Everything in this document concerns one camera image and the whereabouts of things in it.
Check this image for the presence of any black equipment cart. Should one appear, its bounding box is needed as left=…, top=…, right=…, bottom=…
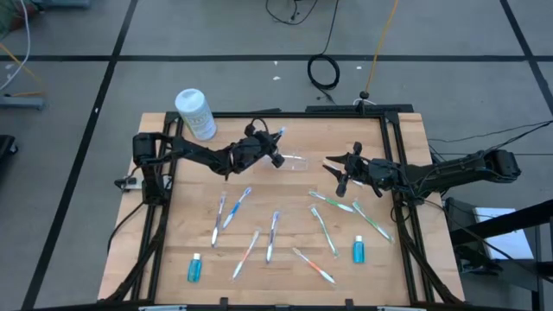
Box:
left=444, top=196, right=553, bottom=311

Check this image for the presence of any white paper sheet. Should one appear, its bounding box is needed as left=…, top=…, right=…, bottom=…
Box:
left=473, top=206, right=536, bottom=261

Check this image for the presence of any coiled black cable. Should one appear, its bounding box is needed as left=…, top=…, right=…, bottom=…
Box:
left=306, top=0, right=342, bottom=105

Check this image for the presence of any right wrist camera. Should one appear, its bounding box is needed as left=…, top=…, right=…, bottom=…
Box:
left=370, top=157, right=398, bottom=187

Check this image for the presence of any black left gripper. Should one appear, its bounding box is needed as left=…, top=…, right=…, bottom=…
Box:
left=244, top=122, right=287, bottom=169

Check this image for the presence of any white power strip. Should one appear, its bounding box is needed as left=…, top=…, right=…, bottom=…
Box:
left=114, top=175, right=143, bottom=192

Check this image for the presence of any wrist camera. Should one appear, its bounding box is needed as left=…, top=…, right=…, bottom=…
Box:
left=231, top=138, right=261, bottom=175
left=370, top=157, right=398, bottom=187

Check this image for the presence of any green toothbrush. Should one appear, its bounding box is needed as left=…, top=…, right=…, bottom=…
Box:
left=308, top=190, right=356, bottom=213
left=351, top=200, right=395, bottom=244
left=308, top=205, right=340, bottom=259

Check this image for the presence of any orange cable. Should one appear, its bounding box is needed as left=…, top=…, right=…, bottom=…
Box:
left=365, top=0, right=399, bottom=94

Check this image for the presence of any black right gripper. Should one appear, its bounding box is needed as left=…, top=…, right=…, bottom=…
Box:
left=322, top=141, right=373, bottom=198

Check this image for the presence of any clear acrylic organizer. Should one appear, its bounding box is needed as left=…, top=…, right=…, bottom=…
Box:
left=276, top=149, right=309, bottom=171

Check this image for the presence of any purple toothbrush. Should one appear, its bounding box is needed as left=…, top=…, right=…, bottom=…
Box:
left=264, top=210, right=282, bottom=265
left=210, top=192, right=228, bottom=250

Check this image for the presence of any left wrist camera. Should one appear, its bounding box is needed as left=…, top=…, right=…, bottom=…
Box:
left=231, top=138, right=261, bottom=175

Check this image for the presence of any grey metal floor bar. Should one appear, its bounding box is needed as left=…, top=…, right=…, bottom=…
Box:
left=0, top=95, right=47, bottom=111

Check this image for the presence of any teal mouthwash bottle white cap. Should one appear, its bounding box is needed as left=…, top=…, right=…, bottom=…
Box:
left=187, top=252, right=203, bottom=284
left=352, top=234, right=366, bottom=264

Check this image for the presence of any white wipes canister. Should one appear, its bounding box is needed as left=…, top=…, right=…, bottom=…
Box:
left=174, top=87, right=218, bottom=142

